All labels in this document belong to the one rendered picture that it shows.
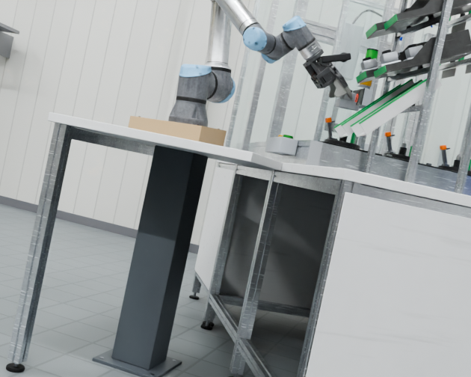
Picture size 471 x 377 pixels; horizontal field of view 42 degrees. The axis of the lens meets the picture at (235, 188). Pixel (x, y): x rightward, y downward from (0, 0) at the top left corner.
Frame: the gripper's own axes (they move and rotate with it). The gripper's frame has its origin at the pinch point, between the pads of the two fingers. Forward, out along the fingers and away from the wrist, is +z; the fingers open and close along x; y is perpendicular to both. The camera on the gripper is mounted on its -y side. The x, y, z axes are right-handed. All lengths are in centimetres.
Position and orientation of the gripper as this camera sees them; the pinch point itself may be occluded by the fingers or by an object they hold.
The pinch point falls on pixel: (348, 96)
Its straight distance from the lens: 234.2
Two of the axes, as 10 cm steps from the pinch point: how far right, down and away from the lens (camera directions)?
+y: -7.8, 6.2, -0.9
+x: 2.0, 1.1, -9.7
